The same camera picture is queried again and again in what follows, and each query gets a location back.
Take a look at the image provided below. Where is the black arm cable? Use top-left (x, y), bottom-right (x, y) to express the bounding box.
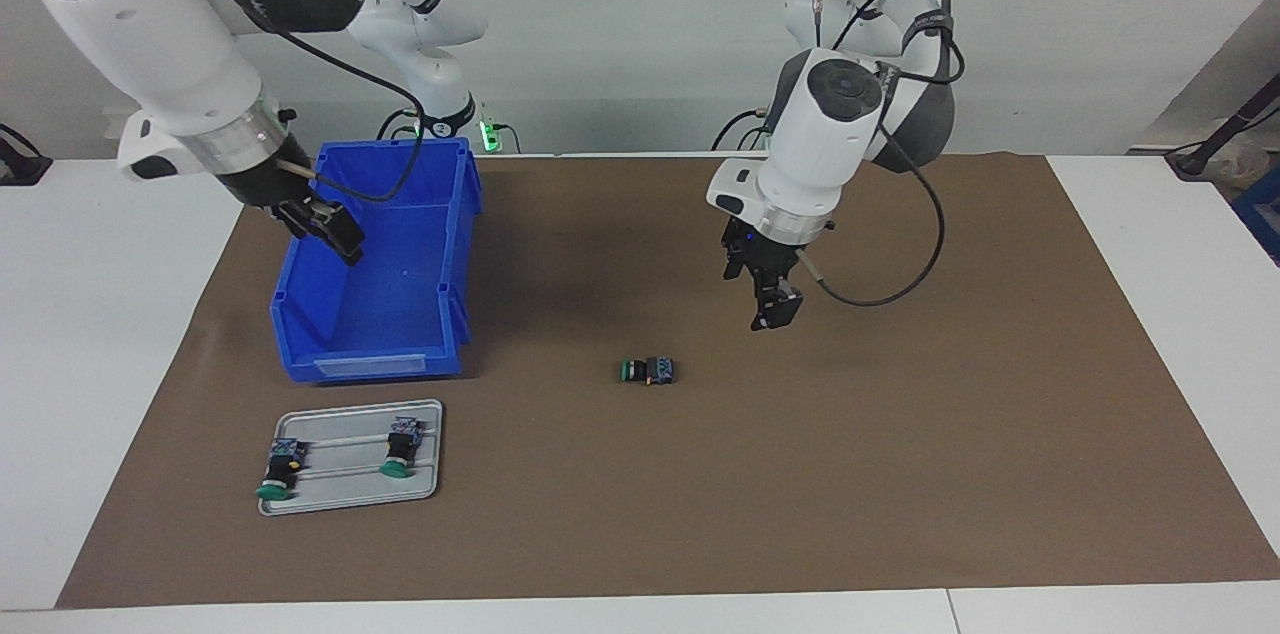
top-left (800, 0), bottom-right (967, 307)
top-left (200, 0), bottom-right (429, 205)

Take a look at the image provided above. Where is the black stand pole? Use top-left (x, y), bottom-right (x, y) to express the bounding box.
top-left (1165, 74), bottom-right (1280, 180)

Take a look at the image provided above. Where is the green push button switch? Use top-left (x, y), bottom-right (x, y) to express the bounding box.
top-left (379, 416), bottom-right (421, 480)
top-left (254, 437), bottom-right (308, 502)
top-left (618, 356), bottom-right (676, 387)

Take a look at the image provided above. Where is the black clamp mount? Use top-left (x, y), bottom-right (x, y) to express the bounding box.
top-left (0, 124), bottom-right (53, 187)

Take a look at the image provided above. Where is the blue plastic storage bin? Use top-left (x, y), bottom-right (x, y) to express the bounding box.
top-left (270, 136), bottom-right (485, 385)

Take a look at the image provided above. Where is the grey metal tray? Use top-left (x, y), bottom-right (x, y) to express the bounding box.
top-left (258, 399), bottom-right (444, 517)

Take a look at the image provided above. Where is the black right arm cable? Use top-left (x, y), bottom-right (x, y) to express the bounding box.
top-left (200, 0), bottom-right (429, 205)

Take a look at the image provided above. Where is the black left base cable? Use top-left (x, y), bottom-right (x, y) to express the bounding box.
top-left (712, 107), bottom-right (771, 152)

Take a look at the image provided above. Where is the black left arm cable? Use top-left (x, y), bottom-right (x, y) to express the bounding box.
top-left (800, 0), bottom-right (967, 307)

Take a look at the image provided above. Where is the blue crate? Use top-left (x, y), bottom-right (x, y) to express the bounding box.
top-left (1232, 164), bottom-right (1280, 265)

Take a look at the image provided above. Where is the brown table mat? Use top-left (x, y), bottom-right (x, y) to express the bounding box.
top-left (55, 152), bottom-right (1280, 610)

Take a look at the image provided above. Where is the green lit base connector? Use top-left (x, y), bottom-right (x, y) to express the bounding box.
top-left (478, 102), bottom-right (521, 155)

